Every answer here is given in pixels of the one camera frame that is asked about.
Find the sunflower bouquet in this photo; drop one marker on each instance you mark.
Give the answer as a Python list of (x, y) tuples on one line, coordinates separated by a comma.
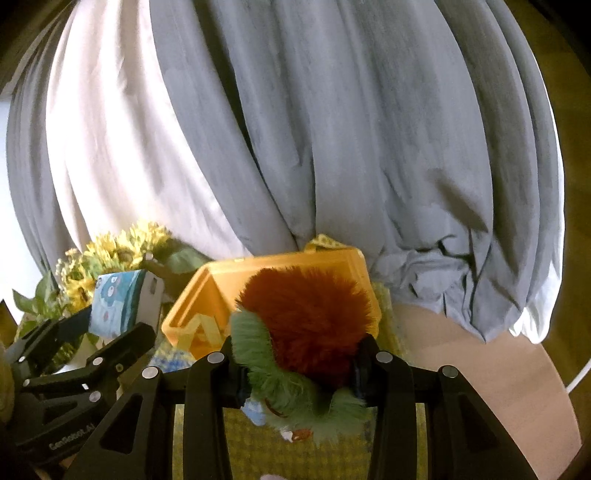
[(115, 249)]

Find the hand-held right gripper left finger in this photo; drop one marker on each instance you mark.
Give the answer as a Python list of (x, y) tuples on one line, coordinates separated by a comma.
[(231, 383)]

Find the pale curtain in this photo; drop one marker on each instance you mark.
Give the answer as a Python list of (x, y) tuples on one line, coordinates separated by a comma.
[(115, 138)]

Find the small blue toy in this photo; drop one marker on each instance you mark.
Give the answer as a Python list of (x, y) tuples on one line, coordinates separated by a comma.
[(254, 410)]

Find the pink plush ball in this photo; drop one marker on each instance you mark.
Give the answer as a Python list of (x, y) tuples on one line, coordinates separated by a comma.
[(270, 477)]

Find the green and red furry plush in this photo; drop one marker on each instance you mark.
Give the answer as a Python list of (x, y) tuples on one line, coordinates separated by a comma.
[(304, 318)]

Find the yellow plaid table runner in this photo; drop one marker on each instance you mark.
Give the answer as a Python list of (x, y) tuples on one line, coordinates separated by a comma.
[(323, 461)]

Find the wide grey curtain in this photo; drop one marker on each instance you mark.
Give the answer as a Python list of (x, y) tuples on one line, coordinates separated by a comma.
[(346, 138)]

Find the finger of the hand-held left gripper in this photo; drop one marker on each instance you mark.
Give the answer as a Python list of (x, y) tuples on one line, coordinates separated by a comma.
[(69, 330), (134, 344)]

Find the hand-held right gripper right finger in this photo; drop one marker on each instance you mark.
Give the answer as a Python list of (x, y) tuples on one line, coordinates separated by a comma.
[(364, 383)]

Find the white sheer curtain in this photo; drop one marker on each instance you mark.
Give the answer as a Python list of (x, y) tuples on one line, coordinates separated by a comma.
[(540, 323)]

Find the narrow grey curtain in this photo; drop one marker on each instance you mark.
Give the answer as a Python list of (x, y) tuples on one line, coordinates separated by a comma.
[(27, 184)]

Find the blue tissue packet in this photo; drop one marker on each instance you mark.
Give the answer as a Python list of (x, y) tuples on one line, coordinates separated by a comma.
[(115, 300)]

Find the orange plastic crate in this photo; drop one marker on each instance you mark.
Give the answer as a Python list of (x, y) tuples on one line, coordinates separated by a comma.
[(194, 304)]

